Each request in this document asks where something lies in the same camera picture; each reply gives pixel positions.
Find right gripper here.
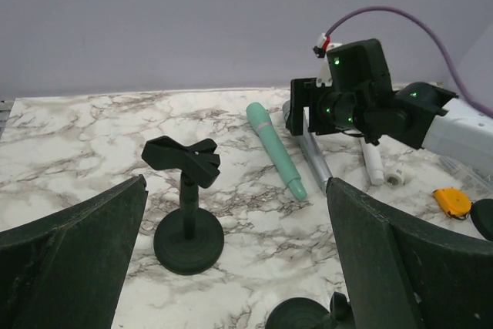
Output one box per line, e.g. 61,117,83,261
286,77,346,136

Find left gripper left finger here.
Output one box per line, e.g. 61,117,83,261
1,175,148,328

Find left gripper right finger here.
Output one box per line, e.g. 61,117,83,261
326,178,492,328

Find mint green microphone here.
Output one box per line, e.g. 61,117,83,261
246,102,307,201

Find grey silver microphone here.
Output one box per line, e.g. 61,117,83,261
280,119,333,200

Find white microphone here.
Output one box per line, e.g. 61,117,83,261
361,138,384,186

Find black microphone stand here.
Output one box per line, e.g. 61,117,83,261
142,136,224,275
470,198,493,241
265,292,356,329

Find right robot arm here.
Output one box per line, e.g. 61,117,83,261
286,39,492,172

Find orange tape measure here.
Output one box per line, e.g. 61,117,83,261
433,188,472,220

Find small white plastic fitting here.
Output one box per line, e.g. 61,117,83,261
385,163,414,187

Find clear plastic parts box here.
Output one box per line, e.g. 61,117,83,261
439,156,492,198

